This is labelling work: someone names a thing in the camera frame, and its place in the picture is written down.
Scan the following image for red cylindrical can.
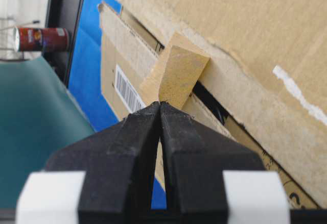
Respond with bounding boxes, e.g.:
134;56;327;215
13;27;70;53

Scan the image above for brown packing tape strip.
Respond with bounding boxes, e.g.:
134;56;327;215
140;32;210;110

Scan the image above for brown cardboard box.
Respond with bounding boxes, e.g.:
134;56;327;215
98;0;327;209

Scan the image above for teal chair seat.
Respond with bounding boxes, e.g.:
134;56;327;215
1;57;94;209

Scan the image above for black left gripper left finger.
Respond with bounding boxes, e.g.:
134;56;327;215
15;102;160;223

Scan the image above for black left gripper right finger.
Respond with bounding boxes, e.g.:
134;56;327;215
160;102;291;223

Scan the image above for blue table mat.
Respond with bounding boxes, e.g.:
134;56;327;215
68;0;168;209

